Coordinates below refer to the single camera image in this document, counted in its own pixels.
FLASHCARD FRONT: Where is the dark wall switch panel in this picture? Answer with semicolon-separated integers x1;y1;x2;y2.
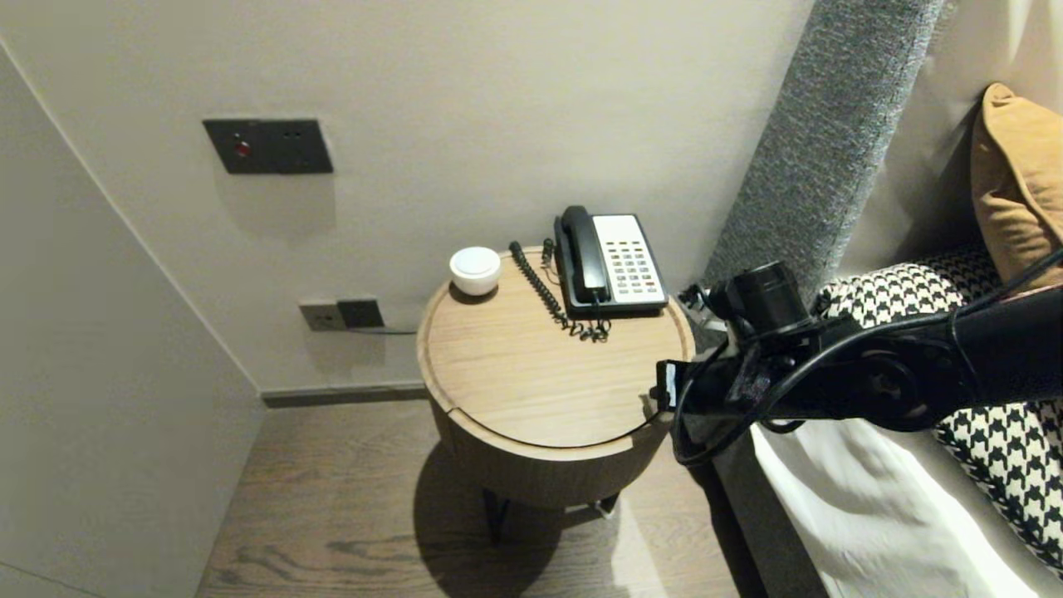
203;119;334;175

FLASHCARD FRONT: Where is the white bed sheet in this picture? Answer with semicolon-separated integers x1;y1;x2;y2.
752;415;1063;598

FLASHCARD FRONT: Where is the white round puck device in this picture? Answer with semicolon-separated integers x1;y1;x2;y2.
449;247;502;297

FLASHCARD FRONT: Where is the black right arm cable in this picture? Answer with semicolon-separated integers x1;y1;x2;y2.
671;248;1063;466

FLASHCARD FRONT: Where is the black coiled telephone cord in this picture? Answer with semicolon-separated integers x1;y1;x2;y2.
508;238;613;344

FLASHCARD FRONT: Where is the black and white telephone base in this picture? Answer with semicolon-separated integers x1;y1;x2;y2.
554;213;669;317

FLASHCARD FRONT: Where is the black white houndstooth pillow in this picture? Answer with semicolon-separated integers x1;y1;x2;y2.
818;245;1063;572

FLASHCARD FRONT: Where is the grey upholstered headboard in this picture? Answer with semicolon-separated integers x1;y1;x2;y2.
679;0;948;445

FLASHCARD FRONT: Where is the beige wall power outlet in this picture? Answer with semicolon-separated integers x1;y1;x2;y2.
299;302;346;333

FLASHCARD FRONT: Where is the round wooden nightstand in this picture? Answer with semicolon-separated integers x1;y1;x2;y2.
415;245;695;541

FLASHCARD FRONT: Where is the grey upholstered bed frame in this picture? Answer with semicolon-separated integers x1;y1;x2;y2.
706;432;831;598

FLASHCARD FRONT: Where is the dark wall outlet plate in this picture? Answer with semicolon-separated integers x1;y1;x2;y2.
336;299;385;330

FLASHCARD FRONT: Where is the mustard brown cushion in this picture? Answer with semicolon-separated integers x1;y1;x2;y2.
972;83;1063;287

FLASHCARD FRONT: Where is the black telephone handset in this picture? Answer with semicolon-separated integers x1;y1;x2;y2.
561;205;610;304

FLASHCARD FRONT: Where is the grey wall baseboard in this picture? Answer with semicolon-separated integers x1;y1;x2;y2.
262;382;433;410

